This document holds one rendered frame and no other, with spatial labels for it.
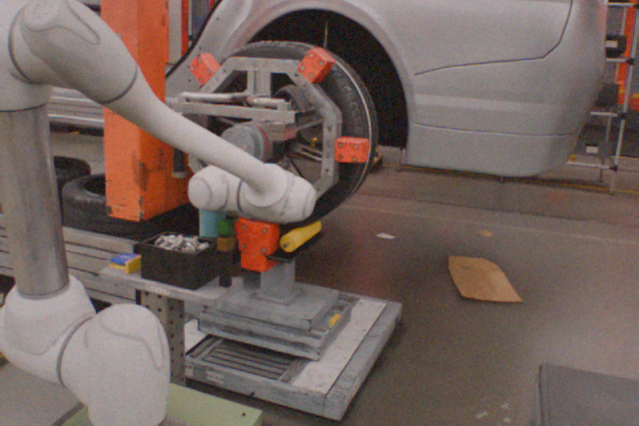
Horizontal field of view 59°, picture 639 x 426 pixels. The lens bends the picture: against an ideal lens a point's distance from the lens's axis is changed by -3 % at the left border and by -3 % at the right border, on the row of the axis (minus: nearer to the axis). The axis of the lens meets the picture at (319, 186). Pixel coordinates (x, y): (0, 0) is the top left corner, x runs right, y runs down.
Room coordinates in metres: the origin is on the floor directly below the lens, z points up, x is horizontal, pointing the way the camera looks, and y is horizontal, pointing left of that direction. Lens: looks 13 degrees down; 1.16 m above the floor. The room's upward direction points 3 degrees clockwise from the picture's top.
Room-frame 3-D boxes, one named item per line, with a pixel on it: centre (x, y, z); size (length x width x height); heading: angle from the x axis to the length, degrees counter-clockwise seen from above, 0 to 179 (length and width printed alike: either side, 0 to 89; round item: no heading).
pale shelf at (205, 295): (1.69, 0.45, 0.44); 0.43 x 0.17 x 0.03; 70
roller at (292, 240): (1.99, 0.05, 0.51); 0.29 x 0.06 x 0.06; 160
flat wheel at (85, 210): (2.63, 0.86, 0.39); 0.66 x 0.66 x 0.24
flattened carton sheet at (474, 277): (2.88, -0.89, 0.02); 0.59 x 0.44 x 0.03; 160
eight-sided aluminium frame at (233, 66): (1.93, 0.20, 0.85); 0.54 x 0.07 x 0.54; 70
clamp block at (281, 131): (1.68, 0.11, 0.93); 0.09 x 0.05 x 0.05; 160
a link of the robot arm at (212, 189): (1.33, 0.23, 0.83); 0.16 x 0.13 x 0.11; 160
